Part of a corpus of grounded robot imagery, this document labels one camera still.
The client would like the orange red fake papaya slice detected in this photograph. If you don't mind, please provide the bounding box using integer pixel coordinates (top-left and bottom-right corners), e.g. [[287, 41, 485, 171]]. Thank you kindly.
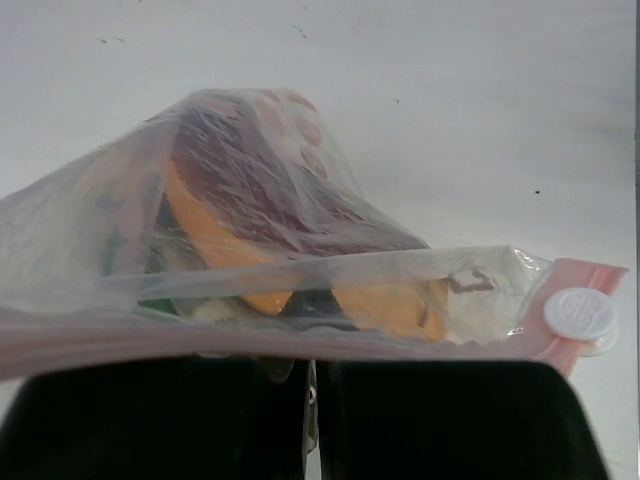
[[165, 110, 448, 342]]

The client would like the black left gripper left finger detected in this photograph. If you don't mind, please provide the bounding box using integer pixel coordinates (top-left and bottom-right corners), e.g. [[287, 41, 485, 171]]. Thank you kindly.
[[1, 356, 311, 479]]

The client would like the clear zip top bag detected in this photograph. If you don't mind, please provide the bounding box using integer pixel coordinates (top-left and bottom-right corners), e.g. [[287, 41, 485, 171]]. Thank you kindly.
[[1, 89, 625, 379]]

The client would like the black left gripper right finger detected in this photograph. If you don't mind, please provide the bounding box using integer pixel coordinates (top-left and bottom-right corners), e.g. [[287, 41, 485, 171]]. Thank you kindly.
[[316, 361, 608, 479]]

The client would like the grey fake fish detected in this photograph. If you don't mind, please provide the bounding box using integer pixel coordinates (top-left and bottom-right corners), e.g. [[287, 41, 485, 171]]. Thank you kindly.
[[190, 298, 265, 330]]

